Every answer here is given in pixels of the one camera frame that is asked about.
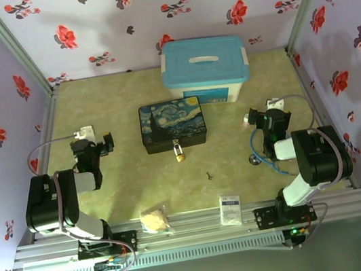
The starry night painted metal box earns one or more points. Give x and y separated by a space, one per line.
171 123

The small brass padlock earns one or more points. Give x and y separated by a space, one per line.
179 156

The small metal key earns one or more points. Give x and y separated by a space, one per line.
210 175

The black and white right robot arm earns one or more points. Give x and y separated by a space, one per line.
321 154

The blue tube stethoscope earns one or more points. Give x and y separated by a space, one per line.
255 159

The white storage box blue lid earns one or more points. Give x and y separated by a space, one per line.
204 66

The clear bag of beige material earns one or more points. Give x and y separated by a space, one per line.
153 221

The white paper packet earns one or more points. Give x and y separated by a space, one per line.
230 209

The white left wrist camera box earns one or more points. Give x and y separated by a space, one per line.
84 132

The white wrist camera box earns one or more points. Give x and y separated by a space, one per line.
275 103
84 132

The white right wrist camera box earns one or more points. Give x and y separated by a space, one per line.
275 103

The aluminium side frame rail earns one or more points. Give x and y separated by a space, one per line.
48 122
308 87

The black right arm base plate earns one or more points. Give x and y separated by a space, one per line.
265 217

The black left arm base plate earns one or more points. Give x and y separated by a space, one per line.
128 241

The aluminium front frame rail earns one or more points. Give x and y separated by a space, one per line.
195 229

